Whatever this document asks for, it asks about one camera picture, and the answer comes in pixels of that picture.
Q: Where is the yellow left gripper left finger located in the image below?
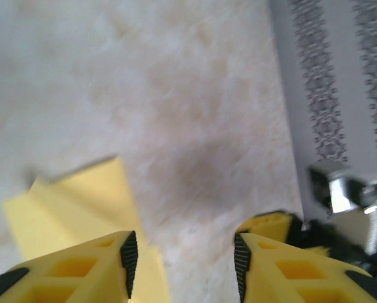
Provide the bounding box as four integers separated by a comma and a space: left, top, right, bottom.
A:
0, 230, 138, 303

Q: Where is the yellow cloth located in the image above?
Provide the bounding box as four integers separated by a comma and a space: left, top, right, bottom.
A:
3, 156, 172, 303

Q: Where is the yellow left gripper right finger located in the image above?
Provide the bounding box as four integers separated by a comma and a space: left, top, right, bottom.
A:
234, 232, 377, 303

